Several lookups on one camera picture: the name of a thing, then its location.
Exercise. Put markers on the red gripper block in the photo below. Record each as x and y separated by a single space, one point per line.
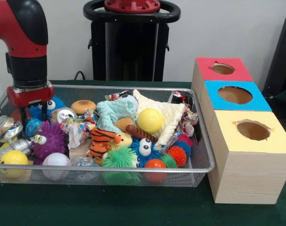
29 96

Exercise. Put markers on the crushed clear bottle blue label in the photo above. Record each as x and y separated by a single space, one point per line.
34 126

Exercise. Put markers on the blue spiky toy with eyes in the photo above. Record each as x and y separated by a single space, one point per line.
55 111

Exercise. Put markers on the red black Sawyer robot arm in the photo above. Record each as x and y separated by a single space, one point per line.
20 28

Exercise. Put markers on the shallow metal mesh bin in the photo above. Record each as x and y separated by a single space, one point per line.
192 179

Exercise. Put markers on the wooden box with three holes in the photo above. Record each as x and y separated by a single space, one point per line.
246 179

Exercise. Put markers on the purple spiky toy with eyes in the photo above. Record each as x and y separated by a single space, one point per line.
52 141

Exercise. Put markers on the yellow smiley ball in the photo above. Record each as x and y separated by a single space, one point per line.
13 157

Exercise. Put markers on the toy hamburger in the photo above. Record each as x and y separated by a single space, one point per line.
83 106

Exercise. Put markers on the white baseball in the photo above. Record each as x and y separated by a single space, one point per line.
56 160

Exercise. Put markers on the orange striped tiger plush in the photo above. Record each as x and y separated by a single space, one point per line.
101 136

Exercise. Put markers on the light teal muslin cloth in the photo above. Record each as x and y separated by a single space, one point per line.
109 113

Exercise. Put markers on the green spiky ball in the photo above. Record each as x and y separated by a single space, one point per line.
119 157

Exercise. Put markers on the yellow tennis ball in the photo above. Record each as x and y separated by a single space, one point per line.
149 120

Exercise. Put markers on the orange red ball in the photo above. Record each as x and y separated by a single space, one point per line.
155 163

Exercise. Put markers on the cream muslin cloth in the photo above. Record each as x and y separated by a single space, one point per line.
166 110

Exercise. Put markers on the black chair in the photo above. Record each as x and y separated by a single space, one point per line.
281 54

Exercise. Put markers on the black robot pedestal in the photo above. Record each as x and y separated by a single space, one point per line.
131 51

